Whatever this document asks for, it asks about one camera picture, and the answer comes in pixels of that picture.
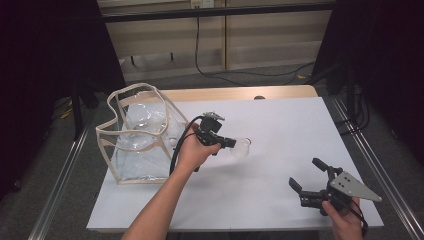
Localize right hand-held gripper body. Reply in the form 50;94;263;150
298;167;384;216

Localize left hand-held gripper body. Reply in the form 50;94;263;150
194;111;231;156

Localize clear bag with beige trim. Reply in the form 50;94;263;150
95;82;190;185

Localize person's left hand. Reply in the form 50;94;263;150
175;123;222;175

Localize person's right hand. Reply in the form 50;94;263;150
321;196;365;235

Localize white table sheet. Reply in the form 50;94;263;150
85;97;385;233

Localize black metal stand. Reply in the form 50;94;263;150
328;63;358;115
69;79;101;141

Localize beige wooden cabinet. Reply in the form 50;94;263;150
96;0;336;82

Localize black metal crossbar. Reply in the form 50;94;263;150
99;2;336;24

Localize black curtain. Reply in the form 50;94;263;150
312;0;424;165
0;0;126;201

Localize right hand-held gripper cable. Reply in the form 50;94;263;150
346;199;370;238

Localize hand-held gripper cable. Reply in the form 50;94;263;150
168;114;205;176
346;199;370;238

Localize left hand-held gripper cable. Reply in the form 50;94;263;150
168;114;205;176

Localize aluminium floor rail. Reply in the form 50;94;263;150
27;125;92;240
332;97;424;240

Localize black floor cable bundle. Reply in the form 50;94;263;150
334;84;372;136

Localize black wall socket cable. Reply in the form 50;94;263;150
194;7;316;87

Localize white wall socket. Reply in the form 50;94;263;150
190;0;215;10

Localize yellow and black floor cable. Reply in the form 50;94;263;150
49;96;76;121

